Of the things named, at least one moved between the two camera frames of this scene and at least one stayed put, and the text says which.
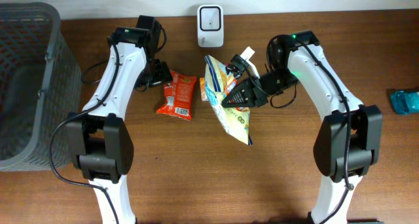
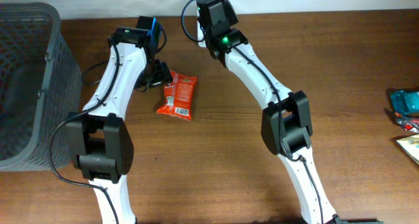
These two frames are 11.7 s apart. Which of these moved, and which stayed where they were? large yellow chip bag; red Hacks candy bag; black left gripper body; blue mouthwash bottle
Moved: large yellow chip bag
Stayed: blue mouthwash bottle; black left gripper body; red Hacks candy bag
